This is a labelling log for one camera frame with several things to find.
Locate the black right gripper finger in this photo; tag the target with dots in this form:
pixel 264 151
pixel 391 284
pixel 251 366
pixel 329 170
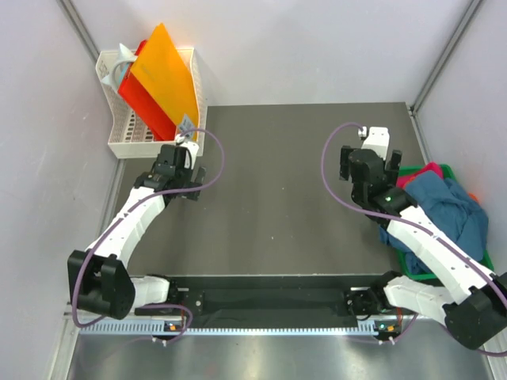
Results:
pixel 394 164
pixel 344 162

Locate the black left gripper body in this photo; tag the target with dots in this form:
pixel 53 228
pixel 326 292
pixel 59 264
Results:
pixel 184 175

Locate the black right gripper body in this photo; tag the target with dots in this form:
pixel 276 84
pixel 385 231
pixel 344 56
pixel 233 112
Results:
pixel 356 195

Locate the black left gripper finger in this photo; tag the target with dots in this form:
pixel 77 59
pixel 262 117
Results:
pixel 200 175
pixel 188 193

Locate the blue t shirt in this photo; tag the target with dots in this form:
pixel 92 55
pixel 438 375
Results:
pixel 447 210

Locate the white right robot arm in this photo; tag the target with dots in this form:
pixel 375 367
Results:
pixel 471 299

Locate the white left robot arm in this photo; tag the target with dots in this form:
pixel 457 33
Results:
pixel 98 278

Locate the pink t shirt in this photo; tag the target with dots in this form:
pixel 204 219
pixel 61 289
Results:
pixel 409 173

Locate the red plastic board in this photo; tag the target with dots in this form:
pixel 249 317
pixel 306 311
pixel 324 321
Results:
pixel 145 107

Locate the orange t shirt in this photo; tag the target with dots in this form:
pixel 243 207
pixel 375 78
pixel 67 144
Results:
pixel 473 197

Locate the green plastic bin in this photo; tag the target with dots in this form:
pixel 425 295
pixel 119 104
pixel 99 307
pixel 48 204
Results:
pixel 443 221

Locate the orange plastic board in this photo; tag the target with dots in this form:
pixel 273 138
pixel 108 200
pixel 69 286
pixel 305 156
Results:
pixel 161 71

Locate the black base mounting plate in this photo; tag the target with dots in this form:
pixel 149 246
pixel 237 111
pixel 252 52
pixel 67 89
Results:
pixel 271 301

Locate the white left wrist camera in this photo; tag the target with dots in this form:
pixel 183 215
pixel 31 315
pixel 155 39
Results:
pixel 191 149

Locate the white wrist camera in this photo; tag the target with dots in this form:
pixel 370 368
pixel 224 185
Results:
pixel 191 149
pixel 376 139

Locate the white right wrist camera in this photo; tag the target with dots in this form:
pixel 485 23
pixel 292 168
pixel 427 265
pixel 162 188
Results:
pixel 376 139

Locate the light blue plastic ring tool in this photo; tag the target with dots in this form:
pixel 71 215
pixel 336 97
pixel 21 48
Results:
pixel 124 59

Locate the grey slotted cable duct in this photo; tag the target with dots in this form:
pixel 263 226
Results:
pixel 160 327

